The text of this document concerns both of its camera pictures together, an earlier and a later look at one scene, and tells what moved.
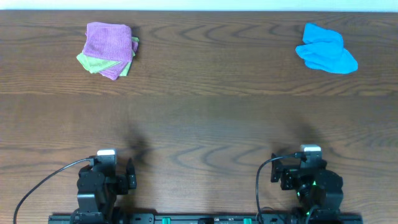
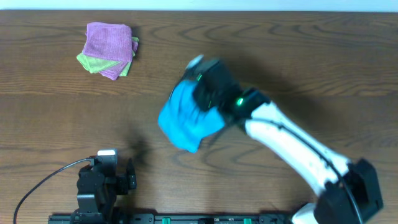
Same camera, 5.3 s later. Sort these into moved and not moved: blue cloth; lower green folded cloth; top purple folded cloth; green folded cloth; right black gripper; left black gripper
Moved: blue cloth; right black gripper
Not moved: top purple folded cloth; green folded cloth; left black gripper; lower green folded cloth
